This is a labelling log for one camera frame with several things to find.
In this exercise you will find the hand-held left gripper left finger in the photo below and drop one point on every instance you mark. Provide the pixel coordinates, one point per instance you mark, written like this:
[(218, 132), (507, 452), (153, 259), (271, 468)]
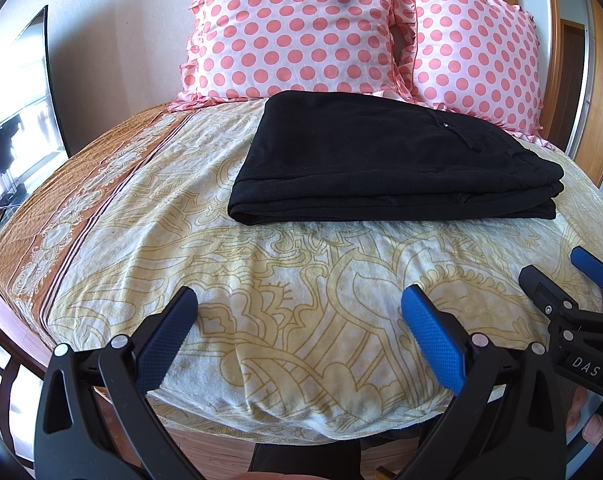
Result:
[(164, 345)]

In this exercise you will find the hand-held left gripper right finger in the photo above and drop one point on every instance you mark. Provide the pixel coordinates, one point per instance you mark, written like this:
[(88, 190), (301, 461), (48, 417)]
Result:
[(434, 345)]

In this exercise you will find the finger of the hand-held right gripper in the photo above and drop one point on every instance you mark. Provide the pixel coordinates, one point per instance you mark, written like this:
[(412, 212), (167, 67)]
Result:
[(589, 262), (546, 292)]

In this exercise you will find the black pants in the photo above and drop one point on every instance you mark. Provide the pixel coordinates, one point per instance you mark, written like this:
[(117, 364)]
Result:
[(381, 160)]

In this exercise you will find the person's right hand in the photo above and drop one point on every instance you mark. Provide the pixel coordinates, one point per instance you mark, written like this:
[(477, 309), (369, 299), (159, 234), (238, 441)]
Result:
[(594, 427)]

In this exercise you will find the yellow patterned bed sheet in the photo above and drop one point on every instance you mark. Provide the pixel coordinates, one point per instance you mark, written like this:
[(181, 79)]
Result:
[(281, 285)]

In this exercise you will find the dark wooden chair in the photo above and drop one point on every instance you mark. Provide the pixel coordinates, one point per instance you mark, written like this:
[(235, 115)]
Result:
[(9, 375)]

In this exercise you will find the pink polka dot pillow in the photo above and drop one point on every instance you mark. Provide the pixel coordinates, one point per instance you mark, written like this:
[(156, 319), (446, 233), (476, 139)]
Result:
[(476, 50), (291, 25)]

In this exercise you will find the flat screen television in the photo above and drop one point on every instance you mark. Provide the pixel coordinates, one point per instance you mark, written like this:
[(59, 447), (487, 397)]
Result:
[(16, 125)]

